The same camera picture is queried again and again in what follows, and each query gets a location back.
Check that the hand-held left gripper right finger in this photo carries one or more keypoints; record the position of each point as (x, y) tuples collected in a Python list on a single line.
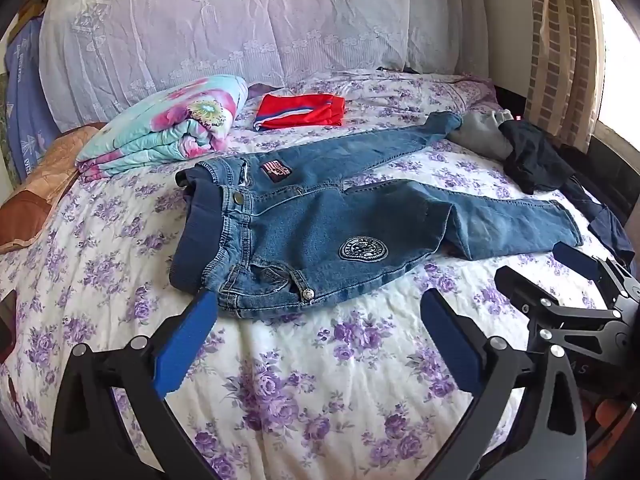
[(450, 345)]

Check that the purple cloth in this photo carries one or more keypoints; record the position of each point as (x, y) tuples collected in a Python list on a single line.
[(257, 90)]

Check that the black garment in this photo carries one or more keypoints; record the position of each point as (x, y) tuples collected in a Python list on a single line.
[(535, 160)]

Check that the folded red garment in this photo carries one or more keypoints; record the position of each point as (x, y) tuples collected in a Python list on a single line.
[(300, 110)]

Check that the dark navy garment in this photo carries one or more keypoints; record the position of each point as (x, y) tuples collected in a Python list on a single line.
[(607, 225)]

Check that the purple floral bed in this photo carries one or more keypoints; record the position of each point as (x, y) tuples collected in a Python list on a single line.
[(310, 385)]

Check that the beige brick-pattern curtain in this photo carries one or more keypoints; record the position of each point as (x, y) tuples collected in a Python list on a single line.
[(560, 50)]

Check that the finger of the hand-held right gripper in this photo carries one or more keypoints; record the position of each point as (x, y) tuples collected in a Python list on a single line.
[(575, 260), (520, 285)]

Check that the folded floral quilt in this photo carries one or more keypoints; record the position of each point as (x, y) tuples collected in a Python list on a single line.
[(165, 120)]

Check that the grey garment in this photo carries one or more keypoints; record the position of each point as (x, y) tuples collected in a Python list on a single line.
[(482, 132)]

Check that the blue denim pants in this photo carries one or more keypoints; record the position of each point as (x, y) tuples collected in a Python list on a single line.
[(310, 220)]

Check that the wooden headboard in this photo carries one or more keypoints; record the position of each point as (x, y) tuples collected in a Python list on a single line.
[(32, 7)]

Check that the window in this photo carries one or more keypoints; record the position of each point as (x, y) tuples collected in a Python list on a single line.
[(620, 70)]

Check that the brown quilted cloth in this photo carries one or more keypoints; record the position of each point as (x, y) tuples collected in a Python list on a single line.
[(40, 190)]

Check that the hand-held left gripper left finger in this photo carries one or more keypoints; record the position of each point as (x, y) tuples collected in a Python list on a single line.
[(185, 340)]

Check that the blue patterned cloth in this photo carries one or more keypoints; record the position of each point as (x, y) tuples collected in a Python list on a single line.
[(30, 100)]

